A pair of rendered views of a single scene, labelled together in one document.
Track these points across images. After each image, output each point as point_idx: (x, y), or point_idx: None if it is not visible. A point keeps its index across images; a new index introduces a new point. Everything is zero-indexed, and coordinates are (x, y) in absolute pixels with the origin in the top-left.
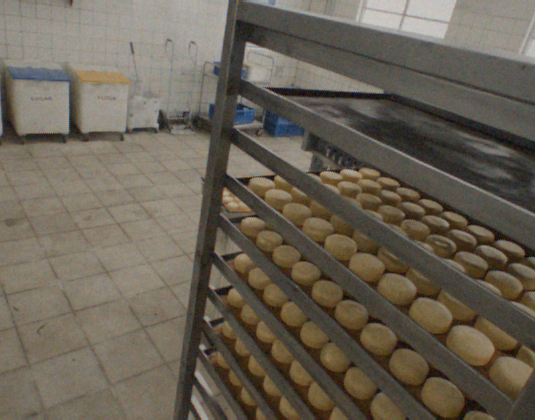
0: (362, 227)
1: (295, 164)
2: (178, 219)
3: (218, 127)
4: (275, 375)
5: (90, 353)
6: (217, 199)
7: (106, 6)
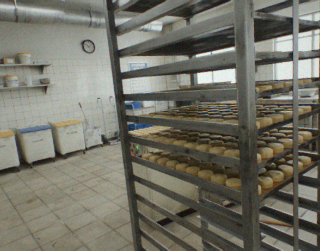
0: (170, 7)
1: None
2: (122, 178)
3: (108, 26)
4: (164, 121)
5: (85, 248)
6: (117, 63)
7: (63, 89)
